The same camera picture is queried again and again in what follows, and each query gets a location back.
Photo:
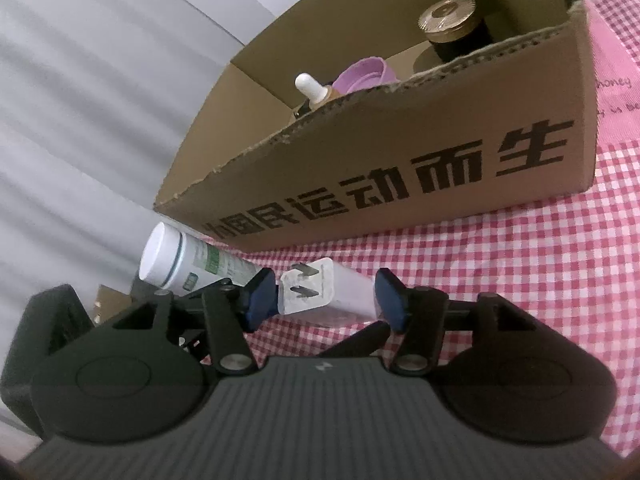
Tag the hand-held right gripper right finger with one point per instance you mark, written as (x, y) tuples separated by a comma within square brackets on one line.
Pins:
[(392, 302)]

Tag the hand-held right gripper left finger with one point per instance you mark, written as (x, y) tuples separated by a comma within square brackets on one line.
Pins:
[(261, 300)]

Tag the white charger plug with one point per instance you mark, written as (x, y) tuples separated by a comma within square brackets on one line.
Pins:
[(345, 290)]

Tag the brown cardboard box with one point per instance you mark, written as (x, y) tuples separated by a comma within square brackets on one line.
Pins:
[(400, 160)]

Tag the green glass dropper bottle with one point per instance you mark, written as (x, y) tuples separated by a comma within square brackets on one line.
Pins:
[(306, 84)]

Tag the purple collapsible cup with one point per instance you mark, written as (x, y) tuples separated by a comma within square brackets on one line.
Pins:
[(362, 75)]

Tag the dark jar with gold lid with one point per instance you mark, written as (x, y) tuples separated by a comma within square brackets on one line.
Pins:
[(445, 17)]

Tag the white supplement bottle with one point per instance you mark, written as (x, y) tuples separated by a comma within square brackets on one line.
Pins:
[(170, 255)]

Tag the red checked tablecloth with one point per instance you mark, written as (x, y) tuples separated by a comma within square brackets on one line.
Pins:
[(500, 270)]

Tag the cardboard pieces on floor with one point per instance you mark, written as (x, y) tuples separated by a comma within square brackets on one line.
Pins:
[(112, 297)]

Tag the black box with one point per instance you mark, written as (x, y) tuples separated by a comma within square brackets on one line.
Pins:
[(40, 325)]

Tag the white curtain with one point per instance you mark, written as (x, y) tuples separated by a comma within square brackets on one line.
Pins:
[(75, 110)]

